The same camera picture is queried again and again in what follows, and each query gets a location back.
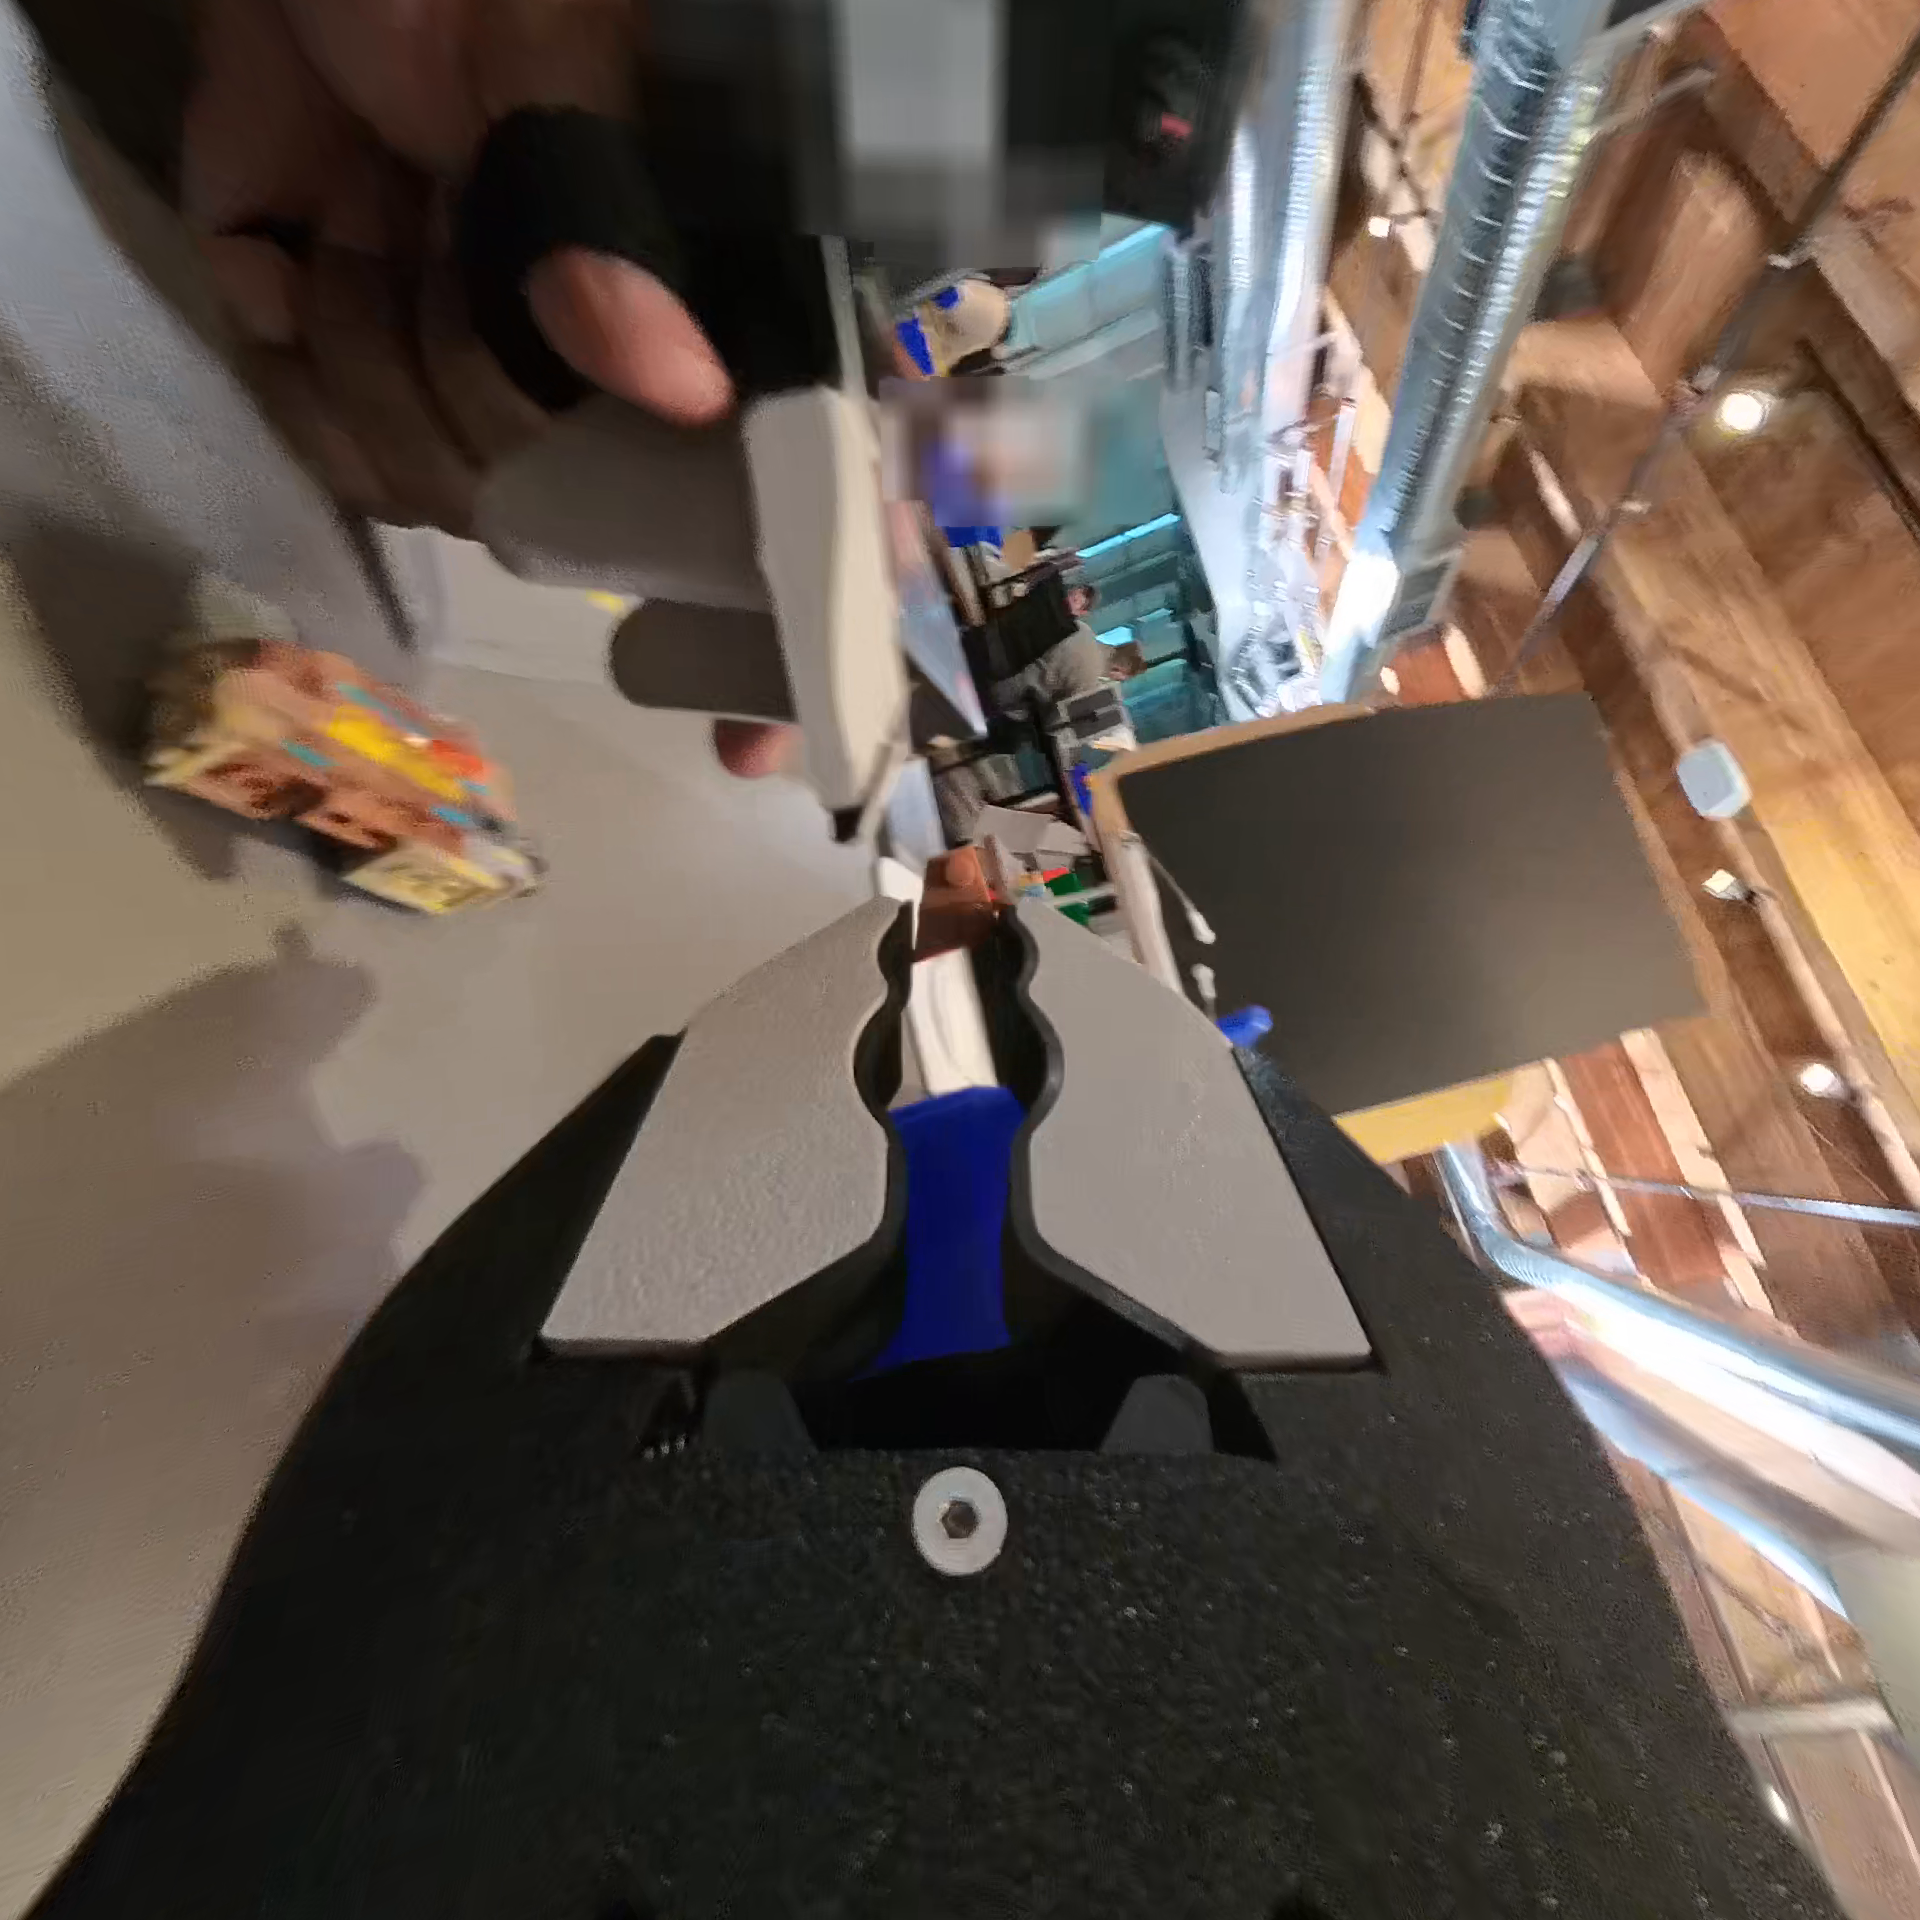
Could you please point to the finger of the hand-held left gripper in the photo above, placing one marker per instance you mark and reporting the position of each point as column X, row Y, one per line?
column 833, row 599
column 704, row 662

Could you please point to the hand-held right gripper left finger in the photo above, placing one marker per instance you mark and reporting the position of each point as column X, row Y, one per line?
column 735, row 1186

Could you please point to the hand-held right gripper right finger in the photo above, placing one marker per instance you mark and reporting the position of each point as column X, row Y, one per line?
column 1170, row 1200

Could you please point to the blue plastic bin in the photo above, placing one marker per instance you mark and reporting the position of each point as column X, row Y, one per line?
column 944, row 1200

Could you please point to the brown toy brick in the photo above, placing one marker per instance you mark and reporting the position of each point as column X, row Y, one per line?
column 954, row 901

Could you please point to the multicoloured toy brick assembly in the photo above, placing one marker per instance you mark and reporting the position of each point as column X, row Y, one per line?
column 375, row 781

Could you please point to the person's left hand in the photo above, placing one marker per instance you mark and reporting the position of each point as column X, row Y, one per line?
column 345, row 182

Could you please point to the white plastic panel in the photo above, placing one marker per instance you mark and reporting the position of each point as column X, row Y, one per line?
column 944, row 1036

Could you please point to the pile of colourful toy bricks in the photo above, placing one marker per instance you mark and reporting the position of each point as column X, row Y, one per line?
column 1072, row 888

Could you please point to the black board panel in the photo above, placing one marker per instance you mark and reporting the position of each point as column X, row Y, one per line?
column 1394, row 901

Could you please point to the white ceiling sensor box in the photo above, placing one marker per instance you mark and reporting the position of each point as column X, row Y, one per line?
column 1712, row 779

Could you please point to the silver spiral ventilation duct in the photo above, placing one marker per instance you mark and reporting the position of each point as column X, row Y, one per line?
column 1470, row 301

